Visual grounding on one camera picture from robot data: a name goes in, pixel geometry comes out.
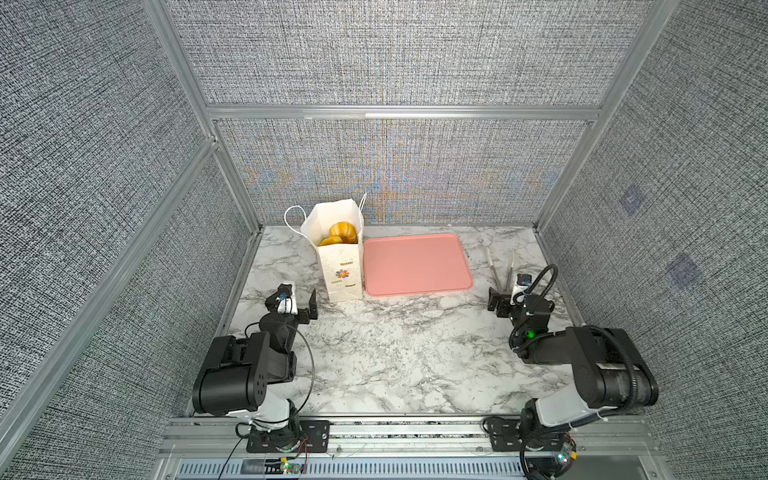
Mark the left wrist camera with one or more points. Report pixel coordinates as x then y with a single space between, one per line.
285 299

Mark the round pumpkin-shaped fake bread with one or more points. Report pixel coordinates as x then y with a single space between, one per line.
345 232

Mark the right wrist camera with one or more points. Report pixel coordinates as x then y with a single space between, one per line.
521 284

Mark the pink plastic tray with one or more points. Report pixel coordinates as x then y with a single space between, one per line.
415 265

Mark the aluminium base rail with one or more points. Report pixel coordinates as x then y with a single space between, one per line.
390 446

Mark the white paper bag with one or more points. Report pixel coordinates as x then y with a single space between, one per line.
342 264

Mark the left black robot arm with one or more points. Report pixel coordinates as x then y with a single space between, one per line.
237 373

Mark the oval yellow fake bread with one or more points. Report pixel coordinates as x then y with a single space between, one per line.
332 240

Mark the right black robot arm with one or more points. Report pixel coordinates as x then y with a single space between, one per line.
610 378

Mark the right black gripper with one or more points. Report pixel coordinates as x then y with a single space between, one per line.
505 303

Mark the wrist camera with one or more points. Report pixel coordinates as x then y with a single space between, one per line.
285 299
521 284

